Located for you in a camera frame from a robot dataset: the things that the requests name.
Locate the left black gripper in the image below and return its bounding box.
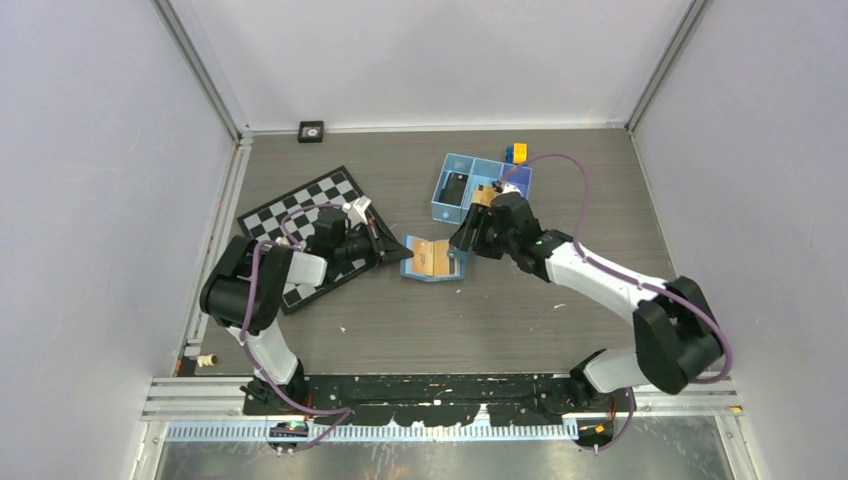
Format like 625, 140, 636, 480
335, 218, 413, 269

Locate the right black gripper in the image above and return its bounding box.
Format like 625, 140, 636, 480
449, 203, 517, 261

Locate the gold credit card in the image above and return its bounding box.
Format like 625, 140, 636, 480
409, 237, 455, 277

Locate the light blue card holder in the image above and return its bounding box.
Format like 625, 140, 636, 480
400, 235, 466, 282

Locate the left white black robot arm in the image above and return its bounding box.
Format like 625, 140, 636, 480
199, 205, 413, 414

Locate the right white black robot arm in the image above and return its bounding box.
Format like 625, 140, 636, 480
449, 193, 732, 411

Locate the black card in tray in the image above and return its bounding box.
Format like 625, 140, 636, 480
438, 172, 468, 206

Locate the blue three-compartment organizer tray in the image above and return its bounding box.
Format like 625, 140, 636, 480
430, 153, 513, 225

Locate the blue yellow toy block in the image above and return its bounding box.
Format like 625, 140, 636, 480
504, 142, 528, 165

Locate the black white chessboard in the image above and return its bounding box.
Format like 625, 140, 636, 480
237, 166, 398, 315

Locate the small black square device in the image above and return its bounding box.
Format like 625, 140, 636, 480
297, 120, 325, 144

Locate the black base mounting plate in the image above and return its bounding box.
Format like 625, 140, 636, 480
241, 373, 629, 427

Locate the cream chess piece on floor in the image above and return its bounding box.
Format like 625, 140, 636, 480
195, 354, 217, 368

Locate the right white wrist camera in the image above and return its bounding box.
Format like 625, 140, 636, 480
492, 180, 521, 196

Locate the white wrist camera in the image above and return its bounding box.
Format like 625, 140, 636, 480
342, 196, 371, 228
492, 180, 521, 196

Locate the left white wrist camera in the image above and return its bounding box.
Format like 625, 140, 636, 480
342, 196, 371, 228

